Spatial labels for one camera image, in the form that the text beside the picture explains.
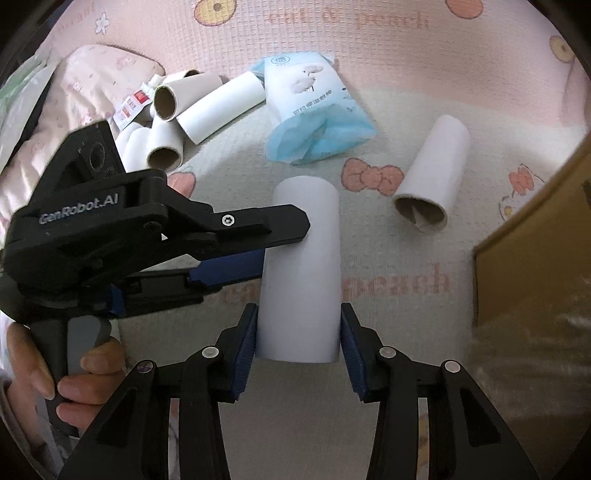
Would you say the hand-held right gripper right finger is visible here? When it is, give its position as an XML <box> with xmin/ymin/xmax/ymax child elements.
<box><xmin>341</xmin><ymin>302</ymin><xmax>539</xmax><ymax>480</ymax></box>

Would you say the person's left hand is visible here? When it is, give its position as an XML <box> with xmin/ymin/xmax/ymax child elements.
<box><xmin>6</xmin><ymin>322</ymin><xmax>126</xmax><ymax>429</ymax></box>

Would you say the blue face mask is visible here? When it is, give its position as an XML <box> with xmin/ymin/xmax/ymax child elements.
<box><xmin>249</xmin><ymin>52</ymin><xmax>377</xmax><ymax>164</ymax></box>

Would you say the brown cardboard box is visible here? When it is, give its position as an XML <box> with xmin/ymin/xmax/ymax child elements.
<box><xmin>473</xmin><ymin>134</ymin><xmax>591</xmax><ymax>462</ymax></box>

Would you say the red and white sachet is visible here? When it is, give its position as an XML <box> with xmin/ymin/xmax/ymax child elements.
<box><xmin>112</xmin><ymin>89</ymin><xmax>154</xmax><ymax>131</ymax></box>

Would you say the white and green plastic bag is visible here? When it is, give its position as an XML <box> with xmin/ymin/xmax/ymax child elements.
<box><xmin>0</xmin><ymin>48</ymin><xmax>54</xmax><ymax>171</ymax></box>

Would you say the white cardboard tube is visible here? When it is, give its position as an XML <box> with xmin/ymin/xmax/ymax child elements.
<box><xmin>255</xmin><ymin>176</ymin><xmax>342</xmax><ymax>364</ymax></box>
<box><xmin>392</xmin><ymin>115</ymin><xmax>471</xmax><ymax>232</ymax></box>

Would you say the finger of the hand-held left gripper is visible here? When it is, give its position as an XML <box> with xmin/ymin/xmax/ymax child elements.
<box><xmin>152</xmin><ymin>188</ymin><xmax>311</xmax><ymax>260</ymax></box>
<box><xmin>111</xmin><ymin>248</ymin><xmax>267</xmax><ymax>319</ymax></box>

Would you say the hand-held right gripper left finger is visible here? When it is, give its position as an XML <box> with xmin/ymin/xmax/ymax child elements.
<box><xmin>58</xmin><ymin>304</ymin><xmax>259</xmax><ymax>480</ymax></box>

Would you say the pink printed cloth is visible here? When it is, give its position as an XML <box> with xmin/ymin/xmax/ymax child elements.
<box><xmin>0</xmin><ymin>44</ymin><xmax>167</xmax><ymax>222</ymax></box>

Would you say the pink and white printed mat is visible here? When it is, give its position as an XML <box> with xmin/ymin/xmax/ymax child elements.
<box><xmin>60</xmin><ymin>0</ymin><xmax>591</xmax><ymax>407</ymax></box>

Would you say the pile of paper tubes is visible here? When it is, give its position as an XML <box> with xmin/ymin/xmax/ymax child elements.
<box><xmin>115</xmin><ymin>69</ymin><xmax>269</xmax><ymax>171</ymax></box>

